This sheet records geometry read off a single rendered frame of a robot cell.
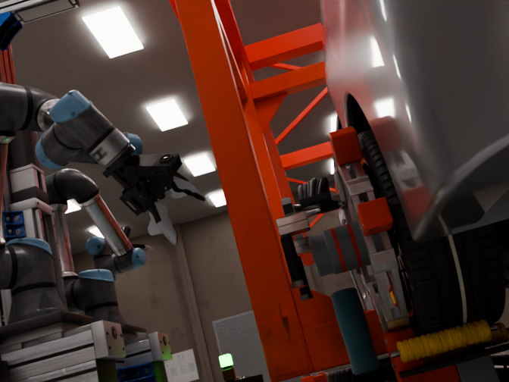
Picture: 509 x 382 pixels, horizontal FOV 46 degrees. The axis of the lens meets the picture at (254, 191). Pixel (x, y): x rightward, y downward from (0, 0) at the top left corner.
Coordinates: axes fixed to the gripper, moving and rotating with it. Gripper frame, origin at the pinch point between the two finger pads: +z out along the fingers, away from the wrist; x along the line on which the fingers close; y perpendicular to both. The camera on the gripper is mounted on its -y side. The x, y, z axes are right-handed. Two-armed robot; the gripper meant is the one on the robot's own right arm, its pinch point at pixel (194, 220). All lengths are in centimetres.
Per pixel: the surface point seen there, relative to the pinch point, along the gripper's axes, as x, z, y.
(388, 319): -30, 64, 4
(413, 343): -26, 71, 0
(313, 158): -584, 199, 337
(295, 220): -41, 29, 13
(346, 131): -63, 22, -7
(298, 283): -28, 40, 17
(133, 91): -836, -34, 702
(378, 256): -33, 46, -6
